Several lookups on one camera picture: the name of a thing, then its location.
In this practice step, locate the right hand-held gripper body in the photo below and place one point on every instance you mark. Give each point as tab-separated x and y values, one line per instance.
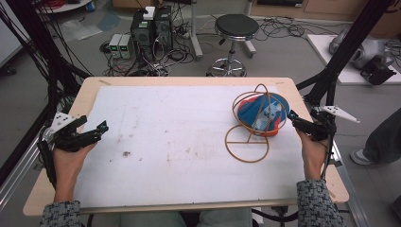
323	127

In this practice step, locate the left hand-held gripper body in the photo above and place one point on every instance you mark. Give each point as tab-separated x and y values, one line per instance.
67	138

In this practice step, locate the blue and orange bag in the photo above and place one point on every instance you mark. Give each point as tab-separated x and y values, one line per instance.
252	112

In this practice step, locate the person's right hand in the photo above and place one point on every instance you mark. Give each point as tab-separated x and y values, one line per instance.
312	157

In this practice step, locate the person's left hand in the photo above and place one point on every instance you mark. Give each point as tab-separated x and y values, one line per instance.
67	170

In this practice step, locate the white floor board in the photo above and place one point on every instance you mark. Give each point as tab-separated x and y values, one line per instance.
321	50

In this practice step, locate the black device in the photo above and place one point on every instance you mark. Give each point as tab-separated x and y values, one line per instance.
376	72

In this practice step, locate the white table mat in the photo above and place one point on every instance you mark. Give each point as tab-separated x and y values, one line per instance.
176	151

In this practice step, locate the grey power supply unit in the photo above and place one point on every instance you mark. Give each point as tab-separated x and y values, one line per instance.
115	45
126	46

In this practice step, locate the grey rounded machine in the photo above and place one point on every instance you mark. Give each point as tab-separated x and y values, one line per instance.
365	50

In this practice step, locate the clear plastic sheet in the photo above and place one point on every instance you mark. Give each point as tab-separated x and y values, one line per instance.
80	30

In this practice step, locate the black computer tower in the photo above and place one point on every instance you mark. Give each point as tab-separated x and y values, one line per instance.
164	28
143	38

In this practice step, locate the black round stool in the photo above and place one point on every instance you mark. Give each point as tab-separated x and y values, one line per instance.
236	26

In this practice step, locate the white box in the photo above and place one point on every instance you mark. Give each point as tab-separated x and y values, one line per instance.
149	13

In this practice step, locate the grey table leg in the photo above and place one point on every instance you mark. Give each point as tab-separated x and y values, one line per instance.
195	31

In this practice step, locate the aluminium rail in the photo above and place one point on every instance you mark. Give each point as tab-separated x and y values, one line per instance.
350	189
19	176

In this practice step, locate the black frame post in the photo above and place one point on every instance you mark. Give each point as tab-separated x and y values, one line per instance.
350	47
41	41

